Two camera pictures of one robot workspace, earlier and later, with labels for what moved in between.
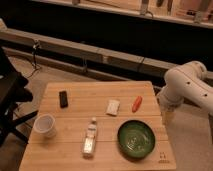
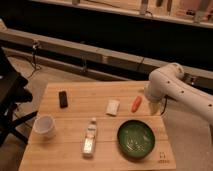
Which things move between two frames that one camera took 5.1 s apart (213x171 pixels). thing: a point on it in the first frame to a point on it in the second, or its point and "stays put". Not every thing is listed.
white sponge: [113, 107] stays put
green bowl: [136, 139] stays put
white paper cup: [44, 125] stays put
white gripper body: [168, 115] to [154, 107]
